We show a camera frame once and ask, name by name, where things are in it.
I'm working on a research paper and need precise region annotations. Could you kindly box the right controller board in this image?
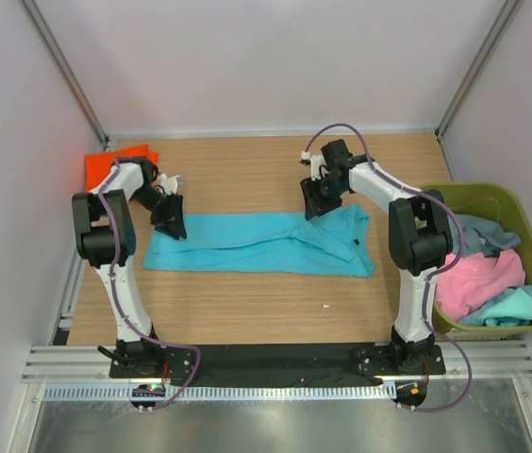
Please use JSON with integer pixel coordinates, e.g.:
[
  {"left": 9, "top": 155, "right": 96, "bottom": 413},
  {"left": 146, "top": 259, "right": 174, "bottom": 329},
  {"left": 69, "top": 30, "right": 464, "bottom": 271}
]
[{"left": 392, "top": 381, "right": 428, "bottom": 411}]

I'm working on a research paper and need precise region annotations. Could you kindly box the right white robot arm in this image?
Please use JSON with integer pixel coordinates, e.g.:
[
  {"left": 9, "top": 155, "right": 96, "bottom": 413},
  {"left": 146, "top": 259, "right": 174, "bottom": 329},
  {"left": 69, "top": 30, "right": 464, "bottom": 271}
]
[{"left": 300, "top": 140, "right": 453, "bottom": 374}]

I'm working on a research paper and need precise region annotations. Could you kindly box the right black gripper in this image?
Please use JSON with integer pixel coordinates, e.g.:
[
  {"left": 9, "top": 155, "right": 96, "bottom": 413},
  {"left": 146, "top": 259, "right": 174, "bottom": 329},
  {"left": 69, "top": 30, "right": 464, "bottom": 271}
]
[{"left": 301, "top": 173, "right": 347, "bottom": 220}]

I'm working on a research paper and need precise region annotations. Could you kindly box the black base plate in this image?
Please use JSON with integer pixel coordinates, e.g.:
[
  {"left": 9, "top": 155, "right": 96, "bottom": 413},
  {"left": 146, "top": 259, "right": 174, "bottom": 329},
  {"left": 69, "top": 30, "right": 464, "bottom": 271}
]
[{"left": 97, "top": 341, "right": 446, "bottom": 389}]

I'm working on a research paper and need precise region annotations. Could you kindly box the pink t shirt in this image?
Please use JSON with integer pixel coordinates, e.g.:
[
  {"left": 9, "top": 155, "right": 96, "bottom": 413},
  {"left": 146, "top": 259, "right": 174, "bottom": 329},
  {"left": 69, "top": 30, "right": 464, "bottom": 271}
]
[{"left": 435, "top": 249, "right": 525, "bottom": 322}]

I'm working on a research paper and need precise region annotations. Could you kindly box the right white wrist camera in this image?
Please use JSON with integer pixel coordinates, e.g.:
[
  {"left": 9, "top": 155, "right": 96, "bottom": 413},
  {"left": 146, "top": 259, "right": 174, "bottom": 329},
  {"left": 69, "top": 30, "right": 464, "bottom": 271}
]
[{"left": 300, "top": 151, "right": 329, "bottom": 181}]

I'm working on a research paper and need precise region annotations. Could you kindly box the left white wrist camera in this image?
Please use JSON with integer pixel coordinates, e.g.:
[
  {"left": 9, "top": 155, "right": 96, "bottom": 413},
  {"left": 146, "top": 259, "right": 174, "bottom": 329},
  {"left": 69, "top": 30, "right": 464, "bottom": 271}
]
[{"left": 156, "top": 173, "right": 184, "bottom": 195}]

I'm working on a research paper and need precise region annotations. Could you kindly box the grey blue t shirt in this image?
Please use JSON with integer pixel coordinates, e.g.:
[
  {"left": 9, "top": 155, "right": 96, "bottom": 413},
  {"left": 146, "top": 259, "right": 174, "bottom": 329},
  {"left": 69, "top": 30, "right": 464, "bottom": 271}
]
[{"left": 456, "top": 214, "right": 522, "bottom": 258}]

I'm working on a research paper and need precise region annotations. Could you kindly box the slotted cable duct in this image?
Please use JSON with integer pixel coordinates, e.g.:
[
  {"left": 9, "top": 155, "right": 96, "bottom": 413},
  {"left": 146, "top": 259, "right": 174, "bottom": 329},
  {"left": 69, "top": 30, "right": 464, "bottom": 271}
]
[{"left": 42, "top": 382, "right": 396, "bottom": 403}]

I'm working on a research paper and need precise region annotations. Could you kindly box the aluminium frame rail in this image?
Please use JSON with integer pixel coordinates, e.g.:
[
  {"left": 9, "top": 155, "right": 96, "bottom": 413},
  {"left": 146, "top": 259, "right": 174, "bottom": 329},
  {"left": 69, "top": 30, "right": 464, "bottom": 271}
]
[{"left": 21, "top": 340, "right": 532, "bottom": 383}]

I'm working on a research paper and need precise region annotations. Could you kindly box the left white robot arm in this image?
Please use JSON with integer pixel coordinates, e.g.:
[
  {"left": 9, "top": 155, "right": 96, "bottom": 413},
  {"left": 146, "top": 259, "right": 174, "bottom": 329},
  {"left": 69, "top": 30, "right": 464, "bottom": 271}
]
[{"left": 72, "top": 156, "right": 187, "bottom": 378}]

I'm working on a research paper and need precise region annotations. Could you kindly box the green plastic bin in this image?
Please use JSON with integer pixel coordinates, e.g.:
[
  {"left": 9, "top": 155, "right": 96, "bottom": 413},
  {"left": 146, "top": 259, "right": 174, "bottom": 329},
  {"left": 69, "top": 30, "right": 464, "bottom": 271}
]
[{"left": 424, "top": 182, "right": 532, "bottom": 341}]

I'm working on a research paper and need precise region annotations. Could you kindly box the folded orange t shirt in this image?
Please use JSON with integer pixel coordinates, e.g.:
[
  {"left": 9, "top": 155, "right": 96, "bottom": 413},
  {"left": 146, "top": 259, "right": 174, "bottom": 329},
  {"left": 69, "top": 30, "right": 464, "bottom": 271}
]
[{"left": 84, "top": 144, "right": 159, "bottom": 192}]

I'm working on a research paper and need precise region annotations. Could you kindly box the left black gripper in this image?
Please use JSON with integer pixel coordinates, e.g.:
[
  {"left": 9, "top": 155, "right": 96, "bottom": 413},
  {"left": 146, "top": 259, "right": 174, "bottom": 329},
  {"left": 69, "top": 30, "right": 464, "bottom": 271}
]
[{"left": 131, "top": 186, "right": 188, "bottom": 241}]

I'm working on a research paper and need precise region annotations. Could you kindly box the light teal t shirt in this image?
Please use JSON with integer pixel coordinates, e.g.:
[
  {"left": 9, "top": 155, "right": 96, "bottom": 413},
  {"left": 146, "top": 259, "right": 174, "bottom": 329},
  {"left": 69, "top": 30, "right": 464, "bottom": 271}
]
[{"left": 458, "top": 285, "right": 532, "bottom": 327}]

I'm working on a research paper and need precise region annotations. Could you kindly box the turquoise blue t shirt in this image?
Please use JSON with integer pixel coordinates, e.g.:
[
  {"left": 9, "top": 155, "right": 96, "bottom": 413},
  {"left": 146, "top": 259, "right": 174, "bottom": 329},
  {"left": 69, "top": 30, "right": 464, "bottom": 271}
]
[{"left": 143, "top": 204, "right": 374, "bottom": 278}]

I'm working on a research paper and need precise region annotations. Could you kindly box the left controller board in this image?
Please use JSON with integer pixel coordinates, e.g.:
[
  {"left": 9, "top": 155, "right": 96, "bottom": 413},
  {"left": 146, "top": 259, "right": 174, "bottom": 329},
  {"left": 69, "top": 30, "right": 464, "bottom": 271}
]
[{"left": 130, "top": 383, "right": 167, "bottom": 414}]

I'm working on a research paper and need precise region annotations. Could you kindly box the controller board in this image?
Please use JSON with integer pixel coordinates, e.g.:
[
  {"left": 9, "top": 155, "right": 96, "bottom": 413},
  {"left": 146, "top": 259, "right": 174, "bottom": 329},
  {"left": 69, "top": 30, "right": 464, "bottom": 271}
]
[
  {"left": 130, "top": 383, "right": 167, "bottom": 414},
  {"left": 392, "top": 381, "right": 428, "bottom": 411}
]

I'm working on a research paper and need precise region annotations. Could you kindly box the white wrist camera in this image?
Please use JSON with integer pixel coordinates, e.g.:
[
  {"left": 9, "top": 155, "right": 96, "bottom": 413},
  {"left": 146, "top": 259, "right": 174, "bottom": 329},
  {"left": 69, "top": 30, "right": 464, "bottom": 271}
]
[
  {"left": 156, "top": 173, "right": 184, "bottom": 195},
  {"left": 300, "top": 151, "right": 329, "bottom": 181}
]

